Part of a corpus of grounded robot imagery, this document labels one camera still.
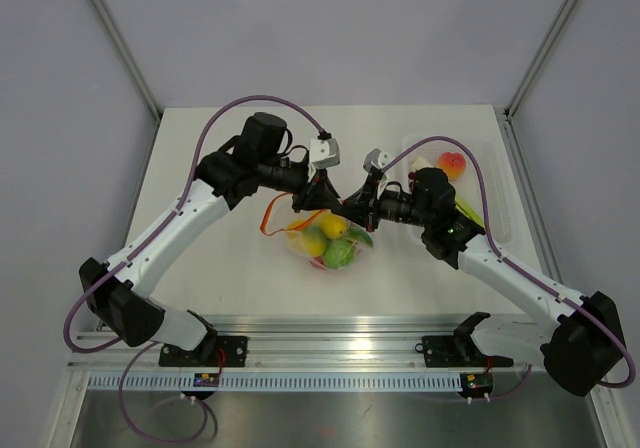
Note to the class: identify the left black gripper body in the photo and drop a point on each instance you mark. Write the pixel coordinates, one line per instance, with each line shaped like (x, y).
(291, 177)

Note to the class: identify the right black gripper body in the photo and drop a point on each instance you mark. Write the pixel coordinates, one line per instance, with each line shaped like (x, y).
(390, 205)

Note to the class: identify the watermelon slice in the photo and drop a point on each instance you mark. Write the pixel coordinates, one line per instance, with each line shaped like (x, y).
(358, 236)

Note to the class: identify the yellow orange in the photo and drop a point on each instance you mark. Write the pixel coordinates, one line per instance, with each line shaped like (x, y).
(311, 242)
(332, 226)

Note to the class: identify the yellow orange top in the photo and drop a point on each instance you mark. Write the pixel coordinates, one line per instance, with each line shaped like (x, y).
(332, 226)

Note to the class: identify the clear zip top bag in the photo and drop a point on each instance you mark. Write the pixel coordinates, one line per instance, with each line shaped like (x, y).
(279, 214)

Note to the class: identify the green lime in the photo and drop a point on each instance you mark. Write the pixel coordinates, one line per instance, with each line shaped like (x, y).
(339, 254)

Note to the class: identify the yellow lemon front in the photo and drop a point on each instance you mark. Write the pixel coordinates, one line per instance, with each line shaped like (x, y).
(297, 226)

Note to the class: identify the red tomato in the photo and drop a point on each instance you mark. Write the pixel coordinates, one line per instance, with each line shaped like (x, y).
(318, 263)

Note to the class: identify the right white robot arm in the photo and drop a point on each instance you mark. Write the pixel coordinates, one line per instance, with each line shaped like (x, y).
(578, 339)

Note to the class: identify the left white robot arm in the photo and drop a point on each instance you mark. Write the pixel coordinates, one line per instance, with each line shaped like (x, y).
(119, 290)

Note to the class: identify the purple grape bunch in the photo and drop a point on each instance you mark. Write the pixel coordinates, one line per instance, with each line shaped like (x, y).
(411, 177)

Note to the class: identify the green onion stalk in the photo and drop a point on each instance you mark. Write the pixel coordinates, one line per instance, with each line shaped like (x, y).
(461, 204)

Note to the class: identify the red yellow peach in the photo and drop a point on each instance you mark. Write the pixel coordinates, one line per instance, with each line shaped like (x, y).
(453, 164)

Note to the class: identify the white plastic basket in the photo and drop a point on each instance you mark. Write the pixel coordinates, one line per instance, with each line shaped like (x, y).
(467, 186)

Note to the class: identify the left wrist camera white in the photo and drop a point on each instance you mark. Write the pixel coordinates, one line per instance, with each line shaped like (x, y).
(324, 153)

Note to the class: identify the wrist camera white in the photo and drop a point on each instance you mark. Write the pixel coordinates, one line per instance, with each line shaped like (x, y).
(376, 159)
(324, 153)

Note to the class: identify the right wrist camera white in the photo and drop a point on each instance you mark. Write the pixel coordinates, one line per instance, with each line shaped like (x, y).
(376, 159)

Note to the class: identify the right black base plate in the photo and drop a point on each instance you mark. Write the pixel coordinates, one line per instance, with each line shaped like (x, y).
(451, 351)

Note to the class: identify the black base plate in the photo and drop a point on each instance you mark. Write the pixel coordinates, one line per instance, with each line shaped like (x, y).
(226, 351)
(451, 351)

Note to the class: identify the aluminium mounting rail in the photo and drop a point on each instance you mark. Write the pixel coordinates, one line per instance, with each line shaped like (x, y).
(347, 343)

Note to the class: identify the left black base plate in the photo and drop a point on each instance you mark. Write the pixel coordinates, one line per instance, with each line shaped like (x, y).
(226, 351)

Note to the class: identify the white slotted cable duct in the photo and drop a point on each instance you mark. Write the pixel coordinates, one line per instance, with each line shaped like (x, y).
(277, 382)

